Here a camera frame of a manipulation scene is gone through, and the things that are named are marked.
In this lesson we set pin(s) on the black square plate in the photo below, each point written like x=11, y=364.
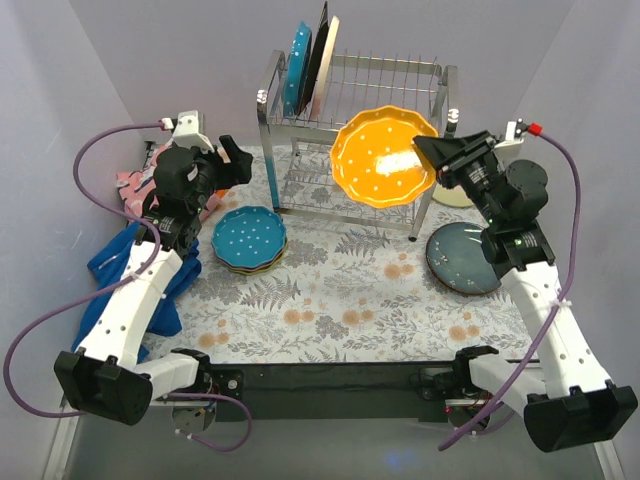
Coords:
x=314, y=60

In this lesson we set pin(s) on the floral table mat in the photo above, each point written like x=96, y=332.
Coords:
x=341, y=292

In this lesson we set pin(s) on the cream white plate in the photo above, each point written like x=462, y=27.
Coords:
x=321, y=80

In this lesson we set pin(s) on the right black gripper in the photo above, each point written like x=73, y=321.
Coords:
x=463, y=157

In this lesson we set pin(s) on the orange dotted plate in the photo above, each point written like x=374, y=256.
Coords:
x=372, y=159

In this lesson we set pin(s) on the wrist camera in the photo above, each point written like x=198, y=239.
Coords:
x=189, y=131
x=510, y=143

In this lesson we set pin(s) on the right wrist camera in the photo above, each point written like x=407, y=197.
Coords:
x=510, y=143

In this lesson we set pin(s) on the aluminium frame rail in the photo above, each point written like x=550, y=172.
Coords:
x=205, y=401

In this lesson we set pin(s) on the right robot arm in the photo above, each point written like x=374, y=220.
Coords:
x=559, y=388

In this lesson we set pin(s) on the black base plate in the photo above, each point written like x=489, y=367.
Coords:
x=341, y=391

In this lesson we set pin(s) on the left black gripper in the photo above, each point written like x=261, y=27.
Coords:
x=220, y=167

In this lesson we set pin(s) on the blue fleece cloth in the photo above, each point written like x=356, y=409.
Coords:
x=115, y=260

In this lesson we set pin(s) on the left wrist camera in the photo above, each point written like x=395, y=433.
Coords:
x=189, y=131

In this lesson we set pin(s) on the pink whale pattern cloth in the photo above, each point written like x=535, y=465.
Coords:
x=134, y=186

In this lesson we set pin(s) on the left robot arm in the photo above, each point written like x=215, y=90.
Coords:
x=103, y=376

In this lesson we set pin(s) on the dark green brown plate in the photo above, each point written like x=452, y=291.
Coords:
x=454, y=255

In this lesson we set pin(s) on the blue dotted plate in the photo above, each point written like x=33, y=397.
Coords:
x=297, y=69
x=249, y=237

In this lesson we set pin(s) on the beige plate with sprig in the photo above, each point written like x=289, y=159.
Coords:
x=455, y=197

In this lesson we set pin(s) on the steel dish rack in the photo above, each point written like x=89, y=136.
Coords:
x=296, y=150

